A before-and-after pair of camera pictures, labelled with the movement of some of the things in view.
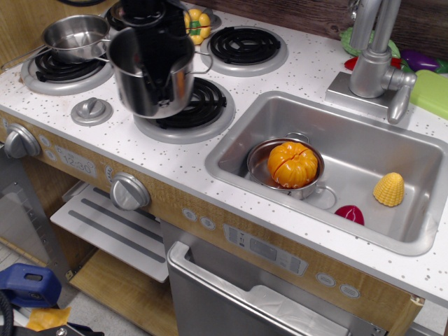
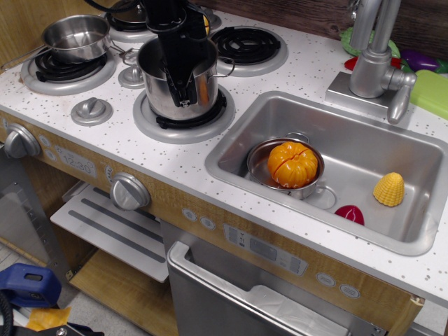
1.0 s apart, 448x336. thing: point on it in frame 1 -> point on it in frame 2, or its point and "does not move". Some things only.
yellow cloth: (43, 318) does not move
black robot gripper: (162, 40) -> (179, 26)
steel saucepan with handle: (73, 38) does not move
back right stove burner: (244, 52) does not move
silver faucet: (372, 80) does not move
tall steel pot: (134, 91) -> (150, 59)
